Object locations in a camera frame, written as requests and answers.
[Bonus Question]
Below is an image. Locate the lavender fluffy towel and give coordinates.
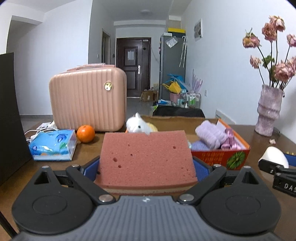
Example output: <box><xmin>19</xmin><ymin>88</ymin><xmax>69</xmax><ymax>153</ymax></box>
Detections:
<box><xmin>195</xmin><ymin>120</ymin><xmax>227</xmax><ymax>150</ymax></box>

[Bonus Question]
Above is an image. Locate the purple satin pouch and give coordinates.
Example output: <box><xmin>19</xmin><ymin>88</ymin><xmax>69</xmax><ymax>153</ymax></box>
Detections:
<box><xmin>221</xmin><ymin>128</ymin><xmax>241</xmax><ymax>150</ymax></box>

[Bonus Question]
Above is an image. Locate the pink layered sponge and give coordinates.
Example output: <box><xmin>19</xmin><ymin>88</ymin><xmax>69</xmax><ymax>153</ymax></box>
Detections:
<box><xmin>94</xmin><ymin>131</ymin><xmax>198</xmax><ymax>195</ymax></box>

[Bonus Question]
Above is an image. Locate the yellow white alpaca plush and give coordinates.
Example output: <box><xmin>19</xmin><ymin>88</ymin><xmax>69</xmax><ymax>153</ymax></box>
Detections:
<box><xmin>125</xmin><ymin>113</ymin><xmax>158</xmax><ymax>135</ymax></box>

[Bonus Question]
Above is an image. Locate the purple linen sachet bag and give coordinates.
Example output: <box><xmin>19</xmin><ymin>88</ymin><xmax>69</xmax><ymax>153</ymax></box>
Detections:
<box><xmin>191</xmin><ymin>140</ymin><xmax>210</xmax><ymax>151</ymax></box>

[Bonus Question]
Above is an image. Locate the fallen rose petal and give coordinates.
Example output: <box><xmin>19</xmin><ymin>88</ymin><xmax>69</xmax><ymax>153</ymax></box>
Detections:
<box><xmin>269</xmin><ymin>139</ymin><xmax>276</xmax><ymax>145</ymax></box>

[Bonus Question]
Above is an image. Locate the red cardboard box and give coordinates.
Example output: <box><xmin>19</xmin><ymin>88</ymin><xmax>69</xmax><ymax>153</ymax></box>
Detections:
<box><xmin>124</xmin><ymin>115</ymin><xmax>251</xmax><ymax>171</ymax></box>

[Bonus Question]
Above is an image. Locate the blue tissue pack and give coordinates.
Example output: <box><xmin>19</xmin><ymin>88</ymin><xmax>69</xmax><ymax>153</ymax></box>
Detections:
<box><xmin>29</xmin><ymin>130</ymin><xmax>77</xmax><ymax>161</ymax></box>

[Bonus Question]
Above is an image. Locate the orange fruit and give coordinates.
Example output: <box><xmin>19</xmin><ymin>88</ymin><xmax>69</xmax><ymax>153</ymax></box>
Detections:
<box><xmin>76</xmin><ymin>125</ymin><xmax>95</xmax><ymax>144</ymax></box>

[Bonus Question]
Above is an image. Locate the pink textured vase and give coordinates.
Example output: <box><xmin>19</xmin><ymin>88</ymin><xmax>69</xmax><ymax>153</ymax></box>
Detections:
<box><xmin>255</xmin><ymin>85</ymin><xmax>284</xmax><ymax>137</ymax></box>

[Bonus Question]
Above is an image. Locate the white board on floor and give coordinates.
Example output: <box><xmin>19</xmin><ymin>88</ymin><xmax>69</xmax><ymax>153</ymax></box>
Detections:
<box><xmin>215</xmin><ymin>110</ymin><xmax>236</xmax><ymax>125</ymax></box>

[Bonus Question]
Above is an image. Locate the black paper bag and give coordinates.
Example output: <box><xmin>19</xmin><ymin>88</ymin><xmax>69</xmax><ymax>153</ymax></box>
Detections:
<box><xmin>0</xmin><ymin>53</ymin><xmax>32</xmax><ymax>184</ymax></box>

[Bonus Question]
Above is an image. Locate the black chair back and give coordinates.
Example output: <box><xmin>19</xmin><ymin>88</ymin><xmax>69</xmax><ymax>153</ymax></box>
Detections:
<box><xmin>152</xmin><ymin>105</ymin><xmax>205</xmax><ymax>118</ymax></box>

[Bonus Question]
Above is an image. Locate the pink ribbed suitcase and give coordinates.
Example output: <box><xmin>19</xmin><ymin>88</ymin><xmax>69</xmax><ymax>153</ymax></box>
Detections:
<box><xmin>49</xmin><ymin>63</ymin><xmax>127</xmax><ymax>132</ymax></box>

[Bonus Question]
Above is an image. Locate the brown cardboard box on floor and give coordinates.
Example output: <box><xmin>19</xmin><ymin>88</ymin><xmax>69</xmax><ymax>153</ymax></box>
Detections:
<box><xmin>140</xmin><ymin>90</ymin><xmax>159</xmax><ymax>102</ymax></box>

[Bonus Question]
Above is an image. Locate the grey refrigerator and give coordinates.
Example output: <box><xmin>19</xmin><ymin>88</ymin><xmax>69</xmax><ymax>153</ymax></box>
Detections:
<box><xmin>159</xmin><ymin>33</ymin><xmax>186</xmax><ymax>100</ymax></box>

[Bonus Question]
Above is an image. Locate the dark brown entrance door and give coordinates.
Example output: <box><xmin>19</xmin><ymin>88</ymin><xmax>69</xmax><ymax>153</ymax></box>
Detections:
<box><xmin>116</xmin><ymin>38</ymin><xmax>151</xmax><ymax>98</ymax></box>

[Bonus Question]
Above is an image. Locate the yellow box on fridge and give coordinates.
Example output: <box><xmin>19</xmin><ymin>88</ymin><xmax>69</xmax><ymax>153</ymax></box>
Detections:
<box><xmin>167</xmin><ymin>28</ymin><xmax>186</xmax><ymax>35</ymax></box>

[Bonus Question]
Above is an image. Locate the white charger cable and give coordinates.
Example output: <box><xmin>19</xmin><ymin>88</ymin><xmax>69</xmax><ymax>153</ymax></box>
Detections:
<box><xmin>24</xmin><ymin>120</ymin><xmax>58</xmax><ymax>142</ymax></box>

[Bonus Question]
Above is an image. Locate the wire storage cart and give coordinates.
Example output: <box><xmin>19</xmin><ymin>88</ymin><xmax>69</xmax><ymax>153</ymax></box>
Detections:
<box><xmin>178</xmin><ymin>92</ymin><xmax>201</xmax><ymax>108</ymax></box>

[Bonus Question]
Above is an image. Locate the white wall electrical panel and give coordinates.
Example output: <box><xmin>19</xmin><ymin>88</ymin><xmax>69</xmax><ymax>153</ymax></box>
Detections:
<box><xmin>194</xmin><ymin>19</ymin><xmax>203</xmax><ymax>41</ymax></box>

